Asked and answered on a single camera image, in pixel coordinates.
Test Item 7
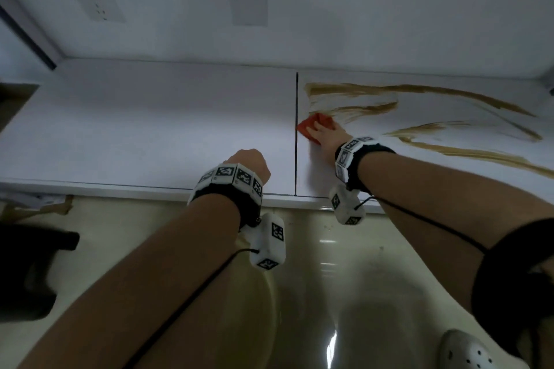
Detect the person's right hand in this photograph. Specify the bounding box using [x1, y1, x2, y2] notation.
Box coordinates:
[306, 120, 354, 162]

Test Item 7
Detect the person's left hand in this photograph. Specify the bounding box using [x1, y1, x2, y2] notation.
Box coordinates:
[223, 149, 271, 186]

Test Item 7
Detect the red cleaning cloth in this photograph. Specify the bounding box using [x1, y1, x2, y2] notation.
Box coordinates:
[296, 112, 336, 145]

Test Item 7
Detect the white metal shelf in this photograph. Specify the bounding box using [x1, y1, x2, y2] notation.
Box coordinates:
[0, 0, 554, 214]

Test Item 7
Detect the person's left forearm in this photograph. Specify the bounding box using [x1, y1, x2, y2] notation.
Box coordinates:
[19, 195, 241, 369]

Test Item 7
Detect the person's right forearm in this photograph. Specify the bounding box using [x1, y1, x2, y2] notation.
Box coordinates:
[358, 152, 554, 313]

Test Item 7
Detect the black left wristband with markers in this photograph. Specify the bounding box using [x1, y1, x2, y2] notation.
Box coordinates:
[186, 163, 264, 231]

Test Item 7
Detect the black wristband with markers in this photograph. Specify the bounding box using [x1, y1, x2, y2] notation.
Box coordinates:
[186, 163, 264, 231]
[334, 136, 397, 194]

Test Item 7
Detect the black right wristband with markers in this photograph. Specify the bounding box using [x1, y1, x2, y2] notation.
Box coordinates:
[334, 136, 397, 194]

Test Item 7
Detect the yellow plastic basin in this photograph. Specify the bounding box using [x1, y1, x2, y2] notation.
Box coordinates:
[216, 243, 278, 369]

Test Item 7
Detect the black plastic stool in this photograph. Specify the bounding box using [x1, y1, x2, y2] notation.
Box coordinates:
[0, 224, 81, 323]

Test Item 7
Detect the white clog shoe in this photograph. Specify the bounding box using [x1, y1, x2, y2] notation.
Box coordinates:
[439, 329, 494, 369]

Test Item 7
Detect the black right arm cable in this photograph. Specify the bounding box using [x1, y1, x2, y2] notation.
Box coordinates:
[354, 195, 490, 253]

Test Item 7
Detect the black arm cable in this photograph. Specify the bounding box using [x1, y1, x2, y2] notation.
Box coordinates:
[123, 248, 260, 369]
[354, 195, 490, 253]

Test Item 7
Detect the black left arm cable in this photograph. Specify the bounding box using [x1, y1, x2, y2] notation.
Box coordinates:
[123, 248, 260, 369]

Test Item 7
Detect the blank white wall plate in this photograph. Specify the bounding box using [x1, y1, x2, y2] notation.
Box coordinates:
[228, 0, 269, 27]

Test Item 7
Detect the white wall socket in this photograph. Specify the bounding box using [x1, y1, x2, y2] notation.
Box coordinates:
[71, 0, 126, 24]

